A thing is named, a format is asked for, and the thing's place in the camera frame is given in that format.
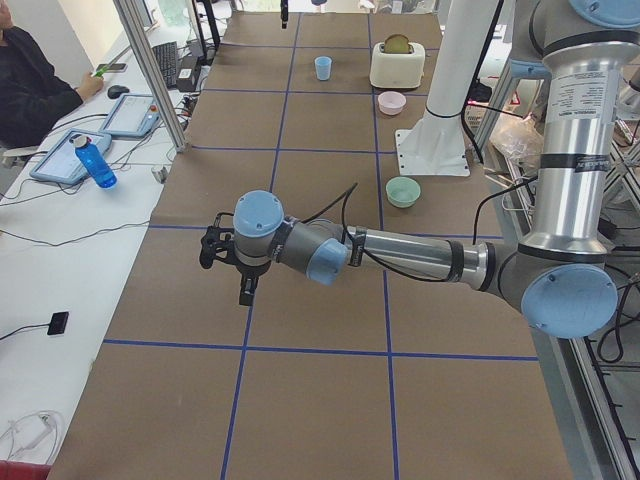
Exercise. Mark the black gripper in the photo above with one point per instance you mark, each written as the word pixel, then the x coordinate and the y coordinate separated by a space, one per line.
pixel 248 273

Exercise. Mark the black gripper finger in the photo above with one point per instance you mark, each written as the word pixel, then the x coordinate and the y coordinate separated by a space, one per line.
pixel 284 13

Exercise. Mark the light blue cup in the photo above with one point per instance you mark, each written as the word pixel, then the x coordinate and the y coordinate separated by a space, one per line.
pixel 323 66

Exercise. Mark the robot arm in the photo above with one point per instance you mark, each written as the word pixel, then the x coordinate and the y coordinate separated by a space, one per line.
pixel 555 275

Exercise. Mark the toast slice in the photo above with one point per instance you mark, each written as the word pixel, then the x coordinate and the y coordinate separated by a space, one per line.
pixel 397 44

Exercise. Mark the cream toaster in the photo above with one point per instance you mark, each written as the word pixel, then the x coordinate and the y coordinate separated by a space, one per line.
pixel 397 71

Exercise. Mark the black keyboard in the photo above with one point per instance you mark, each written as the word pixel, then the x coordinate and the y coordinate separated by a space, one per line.
pixel 166 56

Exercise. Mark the pink bowl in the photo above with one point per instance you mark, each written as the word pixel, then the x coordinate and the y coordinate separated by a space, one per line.
pixel 391 103

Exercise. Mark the green bowl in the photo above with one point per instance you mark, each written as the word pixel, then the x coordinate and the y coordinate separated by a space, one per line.
pixel 402 192

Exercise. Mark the smartphone on desk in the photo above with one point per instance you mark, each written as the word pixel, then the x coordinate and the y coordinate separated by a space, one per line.
pixel 111 68

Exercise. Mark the teach pendant tablet far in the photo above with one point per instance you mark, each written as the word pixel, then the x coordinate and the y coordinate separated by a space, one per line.
pixel 133 116

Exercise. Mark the teach pendant tablet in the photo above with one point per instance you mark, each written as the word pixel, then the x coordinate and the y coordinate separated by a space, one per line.
pixel 133 116
pixel 61 165

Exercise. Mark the blue water bottle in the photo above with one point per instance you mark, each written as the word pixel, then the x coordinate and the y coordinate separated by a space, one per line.
pixel 93 161

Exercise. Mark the black computer mouse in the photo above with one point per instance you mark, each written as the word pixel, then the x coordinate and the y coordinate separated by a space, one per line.
pixel 115 91

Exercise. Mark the small black box device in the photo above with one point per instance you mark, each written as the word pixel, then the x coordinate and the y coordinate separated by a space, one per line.
pixel 58 323

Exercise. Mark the teach pendant tablet near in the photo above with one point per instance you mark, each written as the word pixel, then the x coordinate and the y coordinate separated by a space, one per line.
pixel 61 165

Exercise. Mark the seated person in black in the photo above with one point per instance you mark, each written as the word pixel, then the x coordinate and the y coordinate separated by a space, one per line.
pixel 33 98

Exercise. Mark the clear plastic bag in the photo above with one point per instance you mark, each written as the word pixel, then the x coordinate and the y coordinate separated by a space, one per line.
pixel 518 141

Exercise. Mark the aluminium frame post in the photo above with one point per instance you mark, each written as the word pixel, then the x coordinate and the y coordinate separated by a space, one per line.
pixel 131 21

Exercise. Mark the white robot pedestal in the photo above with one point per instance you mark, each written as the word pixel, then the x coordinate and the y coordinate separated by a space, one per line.
pixel 435 146

